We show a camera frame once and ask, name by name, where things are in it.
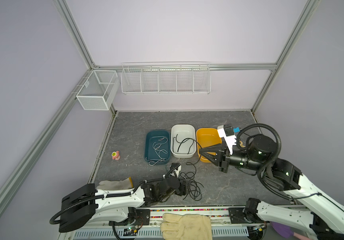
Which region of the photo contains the cable pile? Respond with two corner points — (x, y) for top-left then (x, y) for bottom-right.
(177, 161), (205, 202)

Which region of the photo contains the white cable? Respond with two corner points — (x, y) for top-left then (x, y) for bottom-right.
(152, 135), (170, 155)
(147, 143), (170, 166)

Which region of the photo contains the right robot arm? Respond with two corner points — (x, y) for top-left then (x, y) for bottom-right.
(199, 124), (344, 240)

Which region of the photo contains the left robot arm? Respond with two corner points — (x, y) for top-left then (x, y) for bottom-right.
(49, 175), (189, 233)

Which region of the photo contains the yellow plastic bin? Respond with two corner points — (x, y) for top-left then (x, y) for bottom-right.
(196, 128), (222, 150)

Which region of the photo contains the yellow wooden toy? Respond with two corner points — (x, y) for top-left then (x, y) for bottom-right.
(239, 141), (246, 149)

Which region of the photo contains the white plastic bin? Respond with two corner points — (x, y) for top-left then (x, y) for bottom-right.
(171, 124), (197, 159)

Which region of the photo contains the beige leather glove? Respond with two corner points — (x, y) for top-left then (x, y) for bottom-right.
(160, 213), (213, 240)

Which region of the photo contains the teal plastic bin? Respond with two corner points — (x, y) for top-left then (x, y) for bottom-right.
(144, 130), (171, 166)

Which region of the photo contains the white knit glove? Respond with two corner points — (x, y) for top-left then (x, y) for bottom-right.
(97, 177), (134, 191)

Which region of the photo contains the pink toy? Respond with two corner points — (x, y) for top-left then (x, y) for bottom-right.
(111, 151), (121, 161)

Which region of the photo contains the purple brush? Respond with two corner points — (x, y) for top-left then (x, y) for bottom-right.
(270, 222), (311, 240)

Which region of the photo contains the small white mesh basket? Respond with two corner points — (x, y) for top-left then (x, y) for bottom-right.
(76, 70), (120, 111)

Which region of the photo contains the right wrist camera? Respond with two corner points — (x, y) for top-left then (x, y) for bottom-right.
(217, 124), (240, 155)

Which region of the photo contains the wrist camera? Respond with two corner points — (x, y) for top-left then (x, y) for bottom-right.
(170, 163), (182, 178)
(217, 124), (240, 155)

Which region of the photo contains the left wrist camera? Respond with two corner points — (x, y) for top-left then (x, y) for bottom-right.
(170, 163), (182, 178)

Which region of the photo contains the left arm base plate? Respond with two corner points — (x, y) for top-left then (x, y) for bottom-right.
(109, 208), (151, 226)

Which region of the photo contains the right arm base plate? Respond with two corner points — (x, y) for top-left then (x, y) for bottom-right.
(228, 207), (264, 224)

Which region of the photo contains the long white wire basket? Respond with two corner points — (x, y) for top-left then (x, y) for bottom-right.
(121, 62), (212, 95)

